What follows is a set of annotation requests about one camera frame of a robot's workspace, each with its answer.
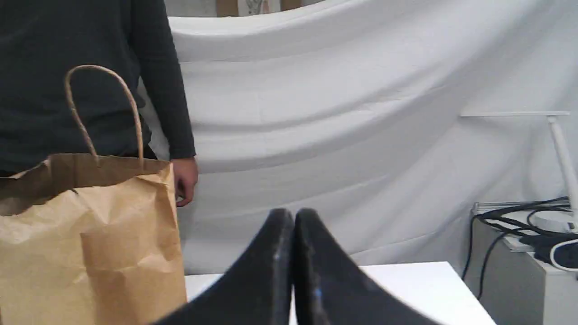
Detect person's left hand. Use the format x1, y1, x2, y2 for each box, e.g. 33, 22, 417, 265
171, 157, 199, 208

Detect white desk lamp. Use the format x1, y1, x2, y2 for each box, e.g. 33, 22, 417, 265
460, 111, 578, 234

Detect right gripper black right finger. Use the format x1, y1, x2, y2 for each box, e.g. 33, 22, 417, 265
294, 208, 436, 325

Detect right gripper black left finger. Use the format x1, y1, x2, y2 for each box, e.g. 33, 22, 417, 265
158, 209, 294, 325

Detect brown paper bag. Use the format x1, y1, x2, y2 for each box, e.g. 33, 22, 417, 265
0, 65, 186, 325

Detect black cables on side table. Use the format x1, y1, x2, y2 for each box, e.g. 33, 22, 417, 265
461, 196, 578, 301

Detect grey side cabinet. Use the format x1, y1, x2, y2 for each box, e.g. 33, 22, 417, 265
461, 198, 577, 325

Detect person in dark clothes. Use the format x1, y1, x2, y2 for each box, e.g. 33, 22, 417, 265
0, 0, 197, 177

